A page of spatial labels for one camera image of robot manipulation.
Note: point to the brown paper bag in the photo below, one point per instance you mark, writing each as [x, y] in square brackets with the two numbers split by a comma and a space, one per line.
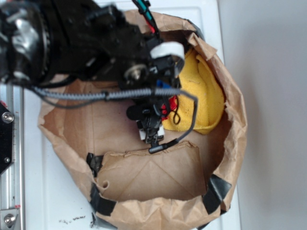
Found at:
[183, 187]

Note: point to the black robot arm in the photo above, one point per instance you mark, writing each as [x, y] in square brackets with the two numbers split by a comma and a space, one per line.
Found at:
[77, 50]

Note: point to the aluminium rail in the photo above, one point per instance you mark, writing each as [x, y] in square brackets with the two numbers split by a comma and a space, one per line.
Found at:
[12, 215]

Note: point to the yellow cloth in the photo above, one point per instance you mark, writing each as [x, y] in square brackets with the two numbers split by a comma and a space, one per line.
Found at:
[197, 79]

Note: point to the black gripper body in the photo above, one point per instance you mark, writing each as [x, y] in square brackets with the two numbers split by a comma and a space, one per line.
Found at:
[137, 76]

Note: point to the blue cylinder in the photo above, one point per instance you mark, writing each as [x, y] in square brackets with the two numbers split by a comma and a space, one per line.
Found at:
[162, 85]

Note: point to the black bracket on rail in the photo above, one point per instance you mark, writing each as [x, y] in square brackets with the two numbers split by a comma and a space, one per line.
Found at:
[6, 137]

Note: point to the white tape roll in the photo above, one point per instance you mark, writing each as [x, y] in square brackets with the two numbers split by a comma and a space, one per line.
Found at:
[171, 48]

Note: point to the red paper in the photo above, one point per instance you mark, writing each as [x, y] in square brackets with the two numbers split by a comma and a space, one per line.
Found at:
[169, 105]

